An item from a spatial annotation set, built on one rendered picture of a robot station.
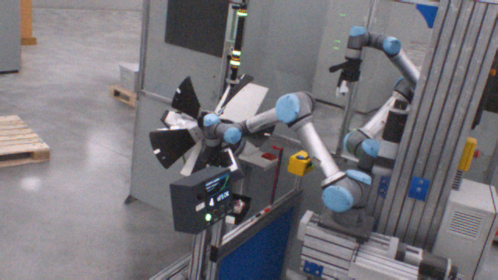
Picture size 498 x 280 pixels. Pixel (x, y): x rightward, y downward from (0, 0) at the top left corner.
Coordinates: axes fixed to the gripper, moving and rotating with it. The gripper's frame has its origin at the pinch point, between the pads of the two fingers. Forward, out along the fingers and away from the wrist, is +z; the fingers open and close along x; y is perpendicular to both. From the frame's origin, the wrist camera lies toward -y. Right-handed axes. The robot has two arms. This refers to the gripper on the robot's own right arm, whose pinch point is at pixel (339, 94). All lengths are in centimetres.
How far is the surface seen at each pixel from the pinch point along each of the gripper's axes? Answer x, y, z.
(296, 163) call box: -3.4, -15.0, 43.5
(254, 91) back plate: 16, -58, 15
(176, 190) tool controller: -108, -18, 27
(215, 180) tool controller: -94, -11, 25
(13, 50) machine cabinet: 218, -583, 111
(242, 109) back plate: 7, -60, 26
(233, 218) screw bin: -51, -23, 63
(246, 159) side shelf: 21, -60, 62
